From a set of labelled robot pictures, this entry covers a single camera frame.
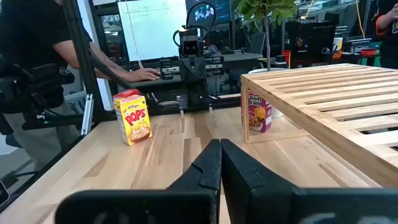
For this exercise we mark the dark wall screen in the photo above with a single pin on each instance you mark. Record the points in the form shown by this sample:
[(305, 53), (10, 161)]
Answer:
[(206, 12)]

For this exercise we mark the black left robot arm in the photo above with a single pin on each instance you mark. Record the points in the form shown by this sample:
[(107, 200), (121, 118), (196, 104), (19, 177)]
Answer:
[(194, 96)]

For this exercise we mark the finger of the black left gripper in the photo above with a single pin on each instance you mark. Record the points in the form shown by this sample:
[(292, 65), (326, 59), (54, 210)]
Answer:
[(186, 70), (199, 70)]

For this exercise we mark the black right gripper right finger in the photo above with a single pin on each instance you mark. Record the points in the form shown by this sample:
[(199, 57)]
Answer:
[(264, 202)]

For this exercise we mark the white lit computer monitor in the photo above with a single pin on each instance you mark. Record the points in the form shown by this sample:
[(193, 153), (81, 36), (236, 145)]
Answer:
[(149, 28)]

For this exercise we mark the black equipment cabinet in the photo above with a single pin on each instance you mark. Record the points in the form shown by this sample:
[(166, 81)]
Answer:
[(311, 40)]

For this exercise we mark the grey desk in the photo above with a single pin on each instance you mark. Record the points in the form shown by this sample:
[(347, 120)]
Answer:
[(236, 57)]

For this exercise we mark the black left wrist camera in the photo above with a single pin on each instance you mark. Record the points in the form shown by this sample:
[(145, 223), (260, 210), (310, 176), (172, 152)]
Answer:
[(190, 46)]

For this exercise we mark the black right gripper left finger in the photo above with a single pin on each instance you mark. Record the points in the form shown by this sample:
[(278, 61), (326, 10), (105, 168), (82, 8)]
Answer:
[(186, 205)]

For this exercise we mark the purple Raisin Bran cereal box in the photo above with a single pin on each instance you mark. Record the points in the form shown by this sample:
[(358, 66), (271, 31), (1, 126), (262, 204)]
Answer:
[(260, 115)]

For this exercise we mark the person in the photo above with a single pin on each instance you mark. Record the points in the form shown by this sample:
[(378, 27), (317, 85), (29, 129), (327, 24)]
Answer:
[(387, 37), (28, 31)]

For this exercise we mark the yellow Corn Pops cereal box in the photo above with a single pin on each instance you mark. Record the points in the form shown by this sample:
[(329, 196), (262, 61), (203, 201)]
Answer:
[(136, 122)]

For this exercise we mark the silver aluminium bracket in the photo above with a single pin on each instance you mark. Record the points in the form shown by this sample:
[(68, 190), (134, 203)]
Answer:
[(87, 115)]

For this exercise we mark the black left mounting frame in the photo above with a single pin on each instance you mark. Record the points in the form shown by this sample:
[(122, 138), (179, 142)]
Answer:
[(81, 46)]

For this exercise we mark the red bin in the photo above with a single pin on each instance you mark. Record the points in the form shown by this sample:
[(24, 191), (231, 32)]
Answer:
[(368, 52)]

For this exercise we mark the wooden slatted shelf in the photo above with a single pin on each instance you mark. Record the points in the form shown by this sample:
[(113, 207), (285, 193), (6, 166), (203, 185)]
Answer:
[(326, 93)]

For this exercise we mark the green leafy plant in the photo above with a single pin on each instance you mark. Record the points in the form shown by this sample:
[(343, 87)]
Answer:
[(267, 9)]

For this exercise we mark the orange chair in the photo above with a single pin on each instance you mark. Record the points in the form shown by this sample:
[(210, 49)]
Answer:
[(286, 57)]

